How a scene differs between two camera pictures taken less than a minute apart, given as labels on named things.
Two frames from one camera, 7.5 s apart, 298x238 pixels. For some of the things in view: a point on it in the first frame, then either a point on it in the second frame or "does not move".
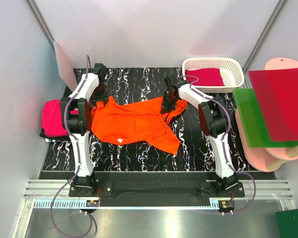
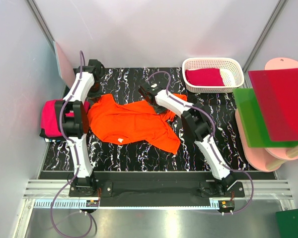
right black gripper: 167,107 to 162,109
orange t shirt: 113,123 does not move
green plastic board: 253,123 does not move
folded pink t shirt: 51,118 does not move
